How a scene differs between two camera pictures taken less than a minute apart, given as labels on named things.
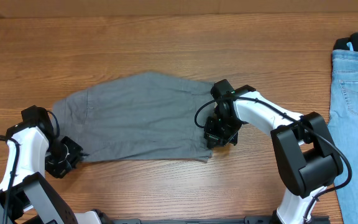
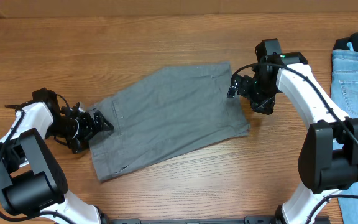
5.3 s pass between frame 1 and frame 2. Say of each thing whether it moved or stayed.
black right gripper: moved
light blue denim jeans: stayed
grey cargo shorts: moved
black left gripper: moved
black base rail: stayed
